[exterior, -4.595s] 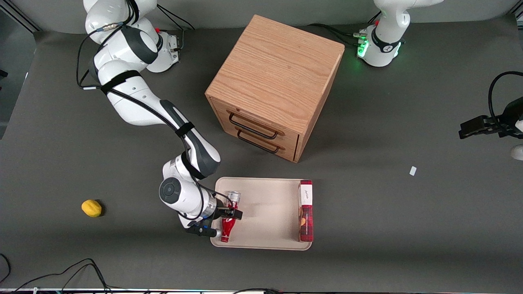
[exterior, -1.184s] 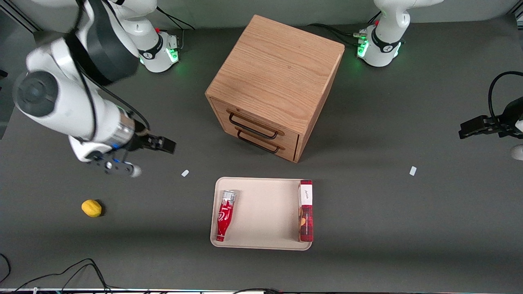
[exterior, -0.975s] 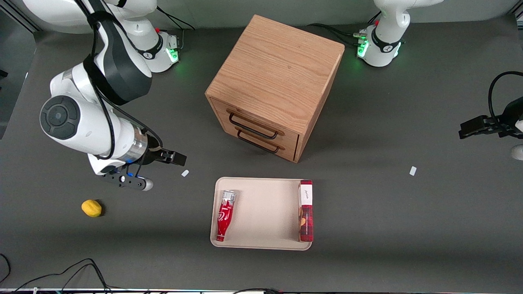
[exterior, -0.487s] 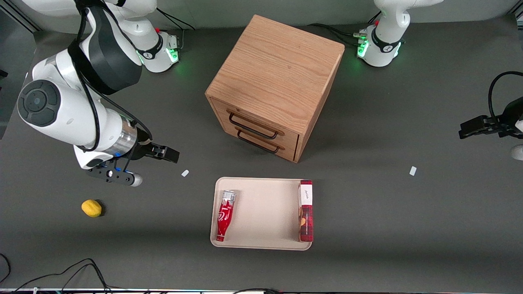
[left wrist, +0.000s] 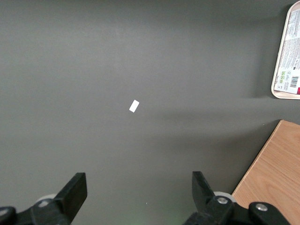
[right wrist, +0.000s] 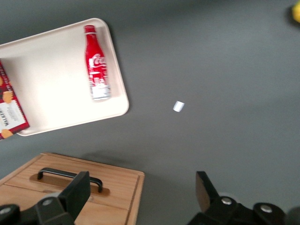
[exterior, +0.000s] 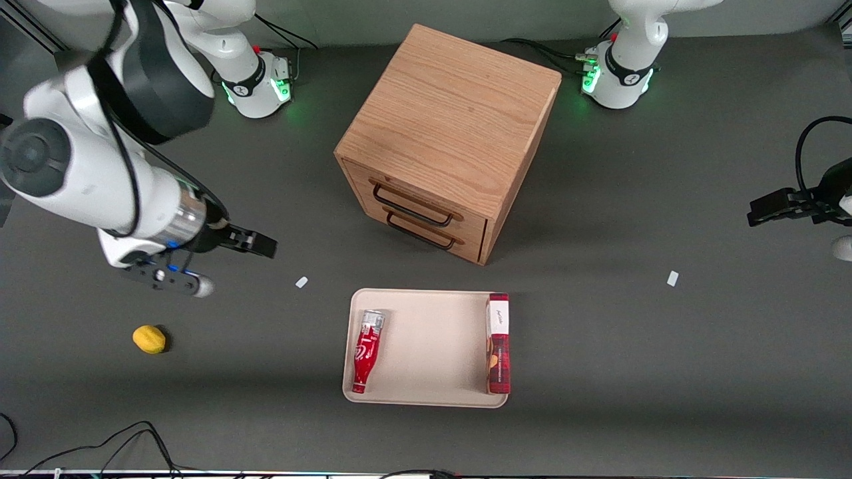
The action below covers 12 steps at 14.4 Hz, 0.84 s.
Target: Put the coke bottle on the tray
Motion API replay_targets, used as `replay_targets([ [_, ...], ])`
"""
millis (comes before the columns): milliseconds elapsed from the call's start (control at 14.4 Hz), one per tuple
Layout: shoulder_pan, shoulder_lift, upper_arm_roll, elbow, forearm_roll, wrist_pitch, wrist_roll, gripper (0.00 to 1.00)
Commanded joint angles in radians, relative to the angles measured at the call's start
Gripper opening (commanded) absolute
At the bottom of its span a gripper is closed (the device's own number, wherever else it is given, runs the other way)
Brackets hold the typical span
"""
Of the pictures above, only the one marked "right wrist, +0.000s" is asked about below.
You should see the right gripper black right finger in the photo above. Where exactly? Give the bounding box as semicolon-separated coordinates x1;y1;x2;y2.
187;171;288;225

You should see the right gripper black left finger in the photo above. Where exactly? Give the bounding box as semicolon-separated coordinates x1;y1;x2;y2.
0;171;91;225

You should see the red Coca-Cola aluminium bottle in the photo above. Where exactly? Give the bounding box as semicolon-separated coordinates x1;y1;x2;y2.
83;24;112;101

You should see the beige plastic tray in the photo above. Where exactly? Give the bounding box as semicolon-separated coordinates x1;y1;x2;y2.
0;17;130;137

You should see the wooden drawer cabinet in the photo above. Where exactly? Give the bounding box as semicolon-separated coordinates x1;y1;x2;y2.
0;152;145;225

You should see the small white tape piece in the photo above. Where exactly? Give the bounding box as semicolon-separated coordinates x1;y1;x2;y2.
172;100;185;113

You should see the red shortbread cookie box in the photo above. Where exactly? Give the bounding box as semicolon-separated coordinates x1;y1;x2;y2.
0;60;30;141

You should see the yellow lemon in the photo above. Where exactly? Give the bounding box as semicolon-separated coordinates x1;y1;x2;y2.
291;3;300;23

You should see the black drawer handle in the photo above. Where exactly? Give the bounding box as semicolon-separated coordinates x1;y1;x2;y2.
37;167;103;193

